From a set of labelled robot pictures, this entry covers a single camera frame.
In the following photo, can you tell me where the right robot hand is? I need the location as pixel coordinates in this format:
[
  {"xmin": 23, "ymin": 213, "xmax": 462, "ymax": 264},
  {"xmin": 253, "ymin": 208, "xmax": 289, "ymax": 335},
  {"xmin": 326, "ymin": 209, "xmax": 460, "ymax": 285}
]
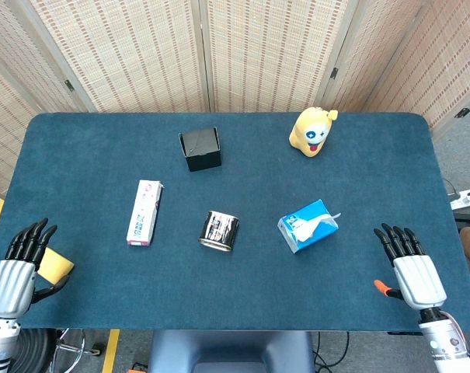
[{"xmin": 373, "ymin": 222, "xmax": 448, "ymax": 311}]

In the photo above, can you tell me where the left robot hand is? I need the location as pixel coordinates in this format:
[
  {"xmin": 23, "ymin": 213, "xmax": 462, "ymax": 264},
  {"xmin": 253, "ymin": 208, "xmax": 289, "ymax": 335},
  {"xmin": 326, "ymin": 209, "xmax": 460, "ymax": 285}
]
[{"xmin": 0, "ymin": 217, "xmax": 71, "ymax": 321}]

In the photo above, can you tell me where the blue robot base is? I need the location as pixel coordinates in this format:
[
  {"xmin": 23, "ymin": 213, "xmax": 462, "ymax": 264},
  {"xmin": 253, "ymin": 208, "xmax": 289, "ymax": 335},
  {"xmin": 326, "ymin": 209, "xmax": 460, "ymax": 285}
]
[{"xmin": 147, "ymin": 329, "xmax": 317, "ymax": 373}]

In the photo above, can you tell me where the white tissue sheet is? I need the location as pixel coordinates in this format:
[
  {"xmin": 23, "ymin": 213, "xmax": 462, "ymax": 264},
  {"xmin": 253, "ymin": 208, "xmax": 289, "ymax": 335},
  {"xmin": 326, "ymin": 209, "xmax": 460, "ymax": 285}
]
[{"xmin": 292, "ymin": 211, "xmax": 342, "ymax": 242}]

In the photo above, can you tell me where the blue tissue pack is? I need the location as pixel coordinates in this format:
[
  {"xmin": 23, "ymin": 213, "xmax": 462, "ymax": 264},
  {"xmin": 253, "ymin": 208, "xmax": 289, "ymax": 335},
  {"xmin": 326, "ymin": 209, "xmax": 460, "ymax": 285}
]
[{"xmin": 277, "ymin": 199, "xmax": 340, "ymax": 255}]

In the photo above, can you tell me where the yellow sponge block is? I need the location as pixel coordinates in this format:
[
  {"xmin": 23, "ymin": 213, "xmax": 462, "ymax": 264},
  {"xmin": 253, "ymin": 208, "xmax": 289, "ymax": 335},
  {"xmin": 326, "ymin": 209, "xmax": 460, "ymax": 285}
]
[{"xmin": 37, "ymin": 246, "xmax": 75, "ymax": 285}]

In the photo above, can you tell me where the chrome stool base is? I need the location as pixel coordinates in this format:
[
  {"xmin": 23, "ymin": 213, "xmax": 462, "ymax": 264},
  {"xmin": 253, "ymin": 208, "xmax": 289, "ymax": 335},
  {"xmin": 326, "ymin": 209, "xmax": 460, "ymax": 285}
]
[{"xmin": 49, "ymin": 328, "xmax": 102, "ymax": 373}]

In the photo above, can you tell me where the white power strip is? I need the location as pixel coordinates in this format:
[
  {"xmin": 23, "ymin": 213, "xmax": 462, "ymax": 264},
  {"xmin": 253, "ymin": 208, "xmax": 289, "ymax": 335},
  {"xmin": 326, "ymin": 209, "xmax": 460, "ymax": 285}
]
[{"xmin": 448, "ymin": 186, "xmax": 470, "ymax": 211}]

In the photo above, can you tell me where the white pink toothpaste box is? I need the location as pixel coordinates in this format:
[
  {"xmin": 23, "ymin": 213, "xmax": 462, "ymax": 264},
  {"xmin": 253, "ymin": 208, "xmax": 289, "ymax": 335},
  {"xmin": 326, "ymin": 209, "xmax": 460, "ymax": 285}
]
[{"xmin": 126, "ymin": 179, "xmax": 165, "ymax": 247}]

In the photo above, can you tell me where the yellow cartoon plush toy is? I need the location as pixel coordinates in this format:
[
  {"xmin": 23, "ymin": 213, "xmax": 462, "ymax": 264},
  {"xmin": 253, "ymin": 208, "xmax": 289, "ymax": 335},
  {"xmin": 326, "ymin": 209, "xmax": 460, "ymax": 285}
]
[{"xmin": 288, "ymin": 106, "xmax": 339, "ymax": 159}]

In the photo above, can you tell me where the blue felt table mat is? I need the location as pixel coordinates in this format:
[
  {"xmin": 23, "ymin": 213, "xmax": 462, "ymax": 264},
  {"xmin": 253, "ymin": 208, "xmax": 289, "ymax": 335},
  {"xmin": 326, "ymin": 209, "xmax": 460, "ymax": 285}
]
[{"xmin": 0, "ymin": 112, "xmax": 470, "ymax": 333}]

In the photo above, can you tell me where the shiny black metal can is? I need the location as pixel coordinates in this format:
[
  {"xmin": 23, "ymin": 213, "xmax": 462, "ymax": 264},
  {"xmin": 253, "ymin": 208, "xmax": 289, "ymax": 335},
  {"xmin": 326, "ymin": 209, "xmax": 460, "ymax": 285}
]
[{"xmin": 197, "ymin": 210, "xmax": 240, "ymax": 253}]

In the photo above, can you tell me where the black open cardboard box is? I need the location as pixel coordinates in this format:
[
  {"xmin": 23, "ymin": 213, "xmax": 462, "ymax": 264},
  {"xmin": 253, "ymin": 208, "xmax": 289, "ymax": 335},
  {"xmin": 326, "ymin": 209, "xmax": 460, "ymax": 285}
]
[{"xmin": 178, "ymin": 126, "xmax": 223, "ymax": 173}]

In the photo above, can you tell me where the woven folding screen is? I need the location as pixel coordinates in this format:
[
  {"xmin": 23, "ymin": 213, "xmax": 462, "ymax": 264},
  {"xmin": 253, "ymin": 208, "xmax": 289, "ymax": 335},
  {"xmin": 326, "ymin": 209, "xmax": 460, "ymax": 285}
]
[{"xmin": 0, "ymin": 0, "xmax": 470, "ymax": 196}]

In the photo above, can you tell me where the black corrugated hose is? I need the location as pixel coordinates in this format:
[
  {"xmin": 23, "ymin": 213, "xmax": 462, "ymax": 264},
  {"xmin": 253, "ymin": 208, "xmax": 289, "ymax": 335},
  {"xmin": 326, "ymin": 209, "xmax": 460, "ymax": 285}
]
[{"xmin": 5, "ymin": 328, "xmax": 57, "ymax": 373}]

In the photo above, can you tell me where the black floor cable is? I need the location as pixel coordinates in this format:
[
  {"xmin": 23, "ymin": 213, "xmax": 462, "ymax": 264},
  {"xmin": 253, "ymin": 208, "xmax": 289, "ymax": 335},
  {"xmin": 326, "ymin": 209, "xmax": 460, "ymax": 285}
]
[{"xmin": 311, "ymin": 331, "xmax": 351, "ymax": 373}]

